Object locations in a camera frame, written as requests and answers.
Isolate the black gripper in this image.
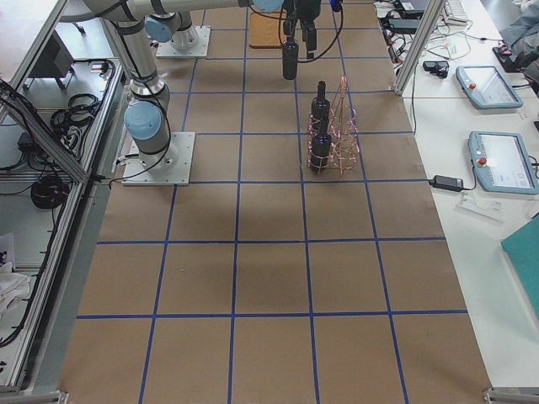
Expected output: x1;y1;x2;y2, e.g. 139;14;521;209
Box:
293;0;321;59
284;0;296;22

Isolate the dark wine bottle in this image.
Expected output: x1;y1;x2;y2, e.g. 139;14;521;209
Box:
310;118;331;173
281;36;299;80
311;81;330;131

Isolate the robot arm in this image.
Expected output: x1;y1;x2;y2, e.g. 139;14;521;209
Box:
65;1;321;102
142;1;300;51

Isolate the wooden tray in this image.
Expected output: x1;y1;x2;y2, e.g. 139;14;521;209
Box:
248;12;286;49

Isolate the far teach pendant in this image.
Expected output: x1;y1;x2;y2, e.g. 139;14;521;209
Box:
456;66;523;109

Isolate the teach pendant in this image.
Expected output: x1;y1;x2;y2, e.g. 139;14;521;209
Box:
468;131;538;195
456;66;523;109

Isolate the black power brick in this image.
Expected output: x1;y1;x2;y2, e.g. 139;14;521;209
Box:
429;175;464;192

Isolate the near teach pendant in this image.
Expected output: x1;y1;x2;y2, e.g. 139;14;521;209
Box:
468;131;538;195

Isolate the teal box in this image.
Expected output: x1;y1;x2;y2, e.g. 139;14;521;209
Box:
501;217;539;314

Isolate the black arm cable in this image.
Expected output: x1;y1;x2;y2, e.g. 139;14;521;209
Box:
296;0;344;64

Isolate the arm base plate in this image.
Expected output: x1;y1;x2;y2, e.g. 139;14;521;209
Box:
156;25;211;59
121;132;195;186

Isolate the copper wire bottle basket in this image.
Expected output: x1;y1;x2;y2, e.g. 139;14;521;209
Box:
307;76;360;175

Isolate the aluminium frame post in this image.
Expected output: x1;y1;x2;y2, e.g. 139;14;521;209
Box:
393;0;445;96

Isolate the aluminium frame rail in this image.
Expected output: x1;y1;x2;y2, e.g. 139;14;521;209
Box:
1;79;89;183

